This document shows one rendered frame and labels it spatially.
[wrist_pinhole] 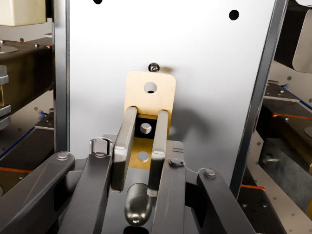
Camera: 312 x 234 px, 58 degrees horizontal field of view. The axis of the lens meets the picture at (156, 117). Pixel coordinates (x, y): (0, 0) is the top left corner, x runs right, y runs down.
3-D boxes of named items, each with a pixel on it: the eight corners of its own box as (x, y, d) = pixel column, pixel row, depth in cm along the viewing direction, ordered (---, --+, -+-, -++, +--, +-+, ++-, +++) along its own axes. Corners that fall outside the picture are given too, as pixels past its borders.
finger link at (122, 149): (122, 194, 16) (109, 192, 16) (133, 141, 23) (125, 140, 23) (126, 148, 15) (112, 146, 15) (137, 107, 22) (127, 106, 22)
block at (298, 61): (291, 50, 57) (398, 86, 30) (233, 43, 57) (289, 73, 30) (302, 12, 54) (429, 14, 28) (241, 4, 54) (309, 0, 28)
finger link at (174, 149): (161, 182, 14) (221, 190, 14) (165, 139, 19) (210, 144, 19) (158, 206, 15) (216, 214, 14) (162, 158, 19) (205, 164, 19)
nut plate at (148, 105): (163, 169, 24) (163, 177, 23) (120, 164, 24) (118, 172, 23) (177, 74, 21) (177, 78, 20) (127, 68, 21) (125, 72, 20)
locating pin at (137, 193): (152, 198, 36) (149, 237, 30) (128, 195, 36) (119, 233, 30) (155, 177, 35) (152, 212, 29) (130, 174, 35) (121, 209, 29)
